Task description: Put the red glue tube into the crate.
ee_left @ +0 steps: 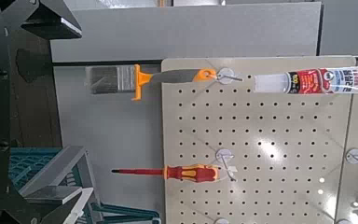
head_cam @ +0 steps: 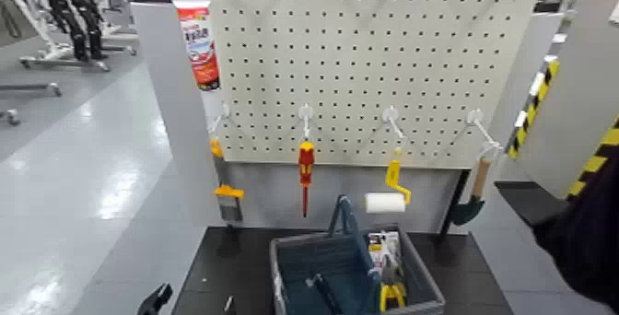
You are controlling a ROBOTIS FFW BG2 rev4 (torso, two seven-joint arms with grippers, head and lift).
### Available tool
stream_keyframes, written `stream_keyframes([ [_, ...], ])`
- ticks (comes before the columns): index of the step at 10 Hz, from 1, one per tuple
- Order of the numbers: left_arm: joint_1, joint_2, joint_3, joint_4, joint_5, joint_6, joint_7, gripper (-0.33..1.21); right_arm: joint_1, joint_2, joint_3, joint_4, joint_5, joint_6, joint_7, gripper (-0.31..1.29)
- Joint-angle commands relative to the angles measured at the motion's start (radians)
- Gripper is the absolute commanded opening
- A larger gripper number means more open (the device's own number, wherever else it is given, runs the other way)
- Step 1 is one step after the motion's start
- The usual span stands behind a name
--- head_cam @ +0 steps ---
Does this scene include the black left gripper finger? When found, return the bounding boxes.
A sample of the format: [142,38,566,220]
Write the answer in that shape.
[136,296,174,315]
[145,283,174,303]

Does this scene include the black sleeved person forearm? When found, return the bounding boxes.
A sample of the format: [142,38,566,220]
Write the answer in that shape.
[531,145,619,310]

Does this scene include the red white glue tube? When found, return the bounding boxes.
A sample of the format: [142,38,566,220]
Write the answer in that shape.
[169,0,222,92]

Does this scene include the grey teal folding crate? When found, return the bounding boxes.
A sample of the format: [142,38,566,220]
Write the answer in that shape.
[269,227,447,315]

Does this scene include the red yellow screwdriver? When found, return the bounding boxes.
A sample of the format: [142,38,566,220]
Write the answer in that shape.
[298,140,317,219]

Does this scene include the grey metal base bar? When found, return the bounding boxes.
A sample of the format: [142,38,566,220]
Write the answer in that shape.
[0,82,64,99]

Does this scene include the black robot on stand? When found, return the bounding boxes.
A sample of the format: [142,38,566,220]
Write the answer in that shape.
[36,0,107,63]

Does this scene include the white perforated pegboard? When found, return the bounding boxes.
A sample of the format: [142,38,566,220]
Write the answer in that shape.
[191,0,545,169]

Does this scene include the black handled tool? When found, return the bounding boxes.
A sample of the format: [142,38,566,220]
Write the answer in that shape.
[304,273,345,315]

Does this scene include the yellow handled pliers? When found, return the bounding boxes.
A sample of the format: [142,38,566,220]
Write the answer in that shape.
[379,268,409,313]

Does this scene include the yellow handled white paint roller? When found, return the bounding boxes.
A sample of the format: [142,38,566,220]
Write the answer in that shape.
[364,159,414,215]

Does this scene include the white robot stand frame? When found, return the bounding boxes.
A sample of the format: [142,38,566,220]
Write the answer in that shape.
[0,0,137,74]

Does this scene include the green trowel wooden handle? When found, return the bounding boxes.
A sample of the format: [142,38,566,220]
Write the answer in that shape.
[451,156,494,228]

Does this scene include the yellow black hazard striped post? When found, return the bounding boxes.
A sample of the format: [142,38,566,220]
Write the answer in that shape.
[507,56,562,160]
[566,117,619,198]

